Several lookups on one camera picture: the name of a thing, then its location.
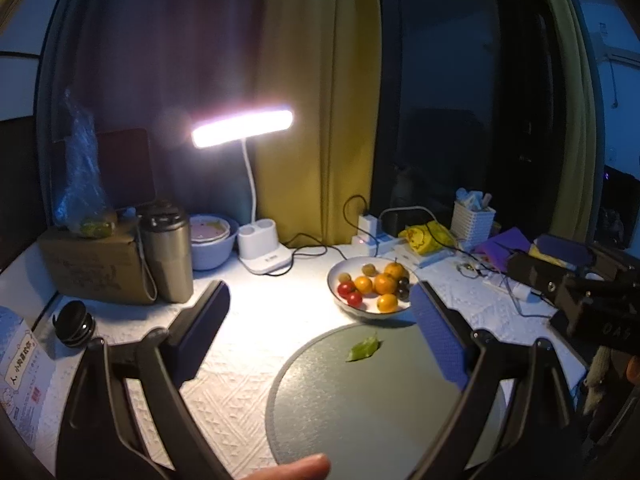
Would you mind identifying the yellow plastic bag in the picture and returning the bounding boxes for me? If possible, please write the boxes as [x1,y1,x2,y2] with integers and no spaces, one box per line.
[399,221,458,256]

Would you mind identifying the dark curtain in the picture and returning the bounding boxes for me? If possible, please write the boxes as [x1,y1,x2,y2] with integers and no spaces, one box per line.
[37,0,273,226]

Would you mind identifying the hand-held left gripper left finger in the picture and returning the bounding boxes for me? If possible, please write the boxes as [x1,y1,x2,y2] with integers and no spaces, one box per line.
[55,280,236,480]

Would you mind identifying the lavender bowl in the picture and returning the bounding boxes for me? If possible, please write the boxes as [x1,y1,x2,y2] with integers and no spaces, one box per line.
[190,214,239,271]

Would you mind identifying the white flat box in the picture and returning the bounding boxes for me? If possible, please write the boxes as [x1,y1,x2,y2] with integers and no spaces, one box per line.
[395,247,457,269]

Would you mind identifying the pale green curtain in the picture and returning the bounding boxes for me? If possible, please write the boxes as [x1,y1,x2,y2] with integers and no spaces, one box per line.
[530,0,603,243]

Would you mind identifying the purple paper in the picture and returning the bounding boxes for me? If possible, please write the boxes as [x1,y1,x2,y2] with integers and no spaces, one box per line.
[472,227,532,272]

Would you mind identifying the cardboard box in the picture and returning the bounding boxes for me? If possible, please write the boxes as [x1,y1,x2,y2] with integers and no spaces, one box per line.
[39,222,157,306]

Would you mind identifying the thin white cable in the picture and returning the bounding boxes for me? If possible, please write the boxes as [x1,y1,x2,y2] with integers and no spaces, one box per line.
[480,270,553,319]

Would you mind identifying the white woven basket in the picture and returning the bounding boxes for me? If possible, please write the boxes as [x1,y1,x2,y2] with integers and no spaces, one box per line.
[451,201,496,240]

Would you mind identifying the white bowl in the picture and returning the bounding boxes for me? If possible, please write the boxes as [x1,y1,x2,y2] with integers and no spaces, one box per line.
[327,256,421,320]

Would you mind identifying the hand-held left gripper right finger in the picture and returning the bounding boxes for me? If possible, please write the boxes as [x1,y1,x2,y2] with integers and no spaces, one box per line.
[407,280,587,480]

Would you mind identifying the white printed carton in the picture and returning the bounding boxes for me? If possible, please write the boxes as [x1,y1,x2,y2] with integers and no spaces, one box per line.
[0,305,57,443]

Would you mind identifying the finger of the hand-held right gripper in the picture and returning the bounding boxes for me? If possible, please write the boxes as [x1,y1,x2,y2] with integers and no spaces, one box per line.
[537,234,597,269]
[507,252,569,307]

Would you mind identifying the white charger cable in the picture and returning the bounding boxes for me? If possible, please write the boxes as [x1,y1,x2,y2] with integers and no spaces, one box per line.
[377,206,453,241]

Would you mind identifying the black round lids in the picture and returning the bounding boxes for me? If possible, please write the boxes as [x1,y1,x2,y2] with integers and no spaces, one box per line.
[52,300,96,349]

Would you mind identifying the yellow curtain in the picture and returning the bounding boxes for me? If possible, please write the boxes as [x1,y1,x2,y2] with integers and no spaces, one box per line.
[255,0,383,248]

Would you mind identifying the clear plastic bag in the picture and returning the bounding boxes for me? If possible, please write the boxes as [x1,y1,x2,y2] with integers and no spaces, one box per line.
[52,90,119,239]

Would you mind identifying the person's left hand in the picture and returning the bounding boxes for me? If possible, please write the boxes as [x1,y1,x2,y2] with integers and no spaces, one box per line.
[247,454,332,480]

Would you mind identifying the metal thermos flask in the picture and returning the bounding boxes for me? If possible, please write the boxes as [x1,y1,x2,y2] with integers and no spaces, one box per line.
[138,202,195,304]

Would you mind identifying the dark red board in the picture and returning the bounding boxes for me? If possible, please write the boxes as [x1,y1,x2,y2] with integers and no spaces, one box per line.
[94,127,157,209]

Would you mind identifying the white desk lamp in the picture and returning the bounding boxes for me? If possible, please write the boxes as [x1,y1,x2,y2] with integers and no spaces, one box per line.
[191,109,295,276]

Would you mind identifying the round grey mat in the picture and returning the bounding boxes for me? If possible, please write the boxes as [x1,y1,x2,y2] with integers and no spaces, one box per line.
[266,322,506,473]

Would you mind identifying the black cable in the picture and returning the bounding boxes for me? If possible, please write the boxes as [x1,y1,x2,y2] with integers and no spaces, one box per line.
[287,195,370,277]

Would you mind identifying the white power strip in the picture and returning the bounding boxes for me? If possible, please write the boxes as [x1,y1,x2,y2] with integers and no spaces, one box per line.
[351,234,417,257]

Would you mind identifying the green leaf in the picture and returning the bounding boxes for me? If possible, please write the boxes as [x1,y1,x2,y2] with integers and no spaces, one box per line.
[346,336,383,362]

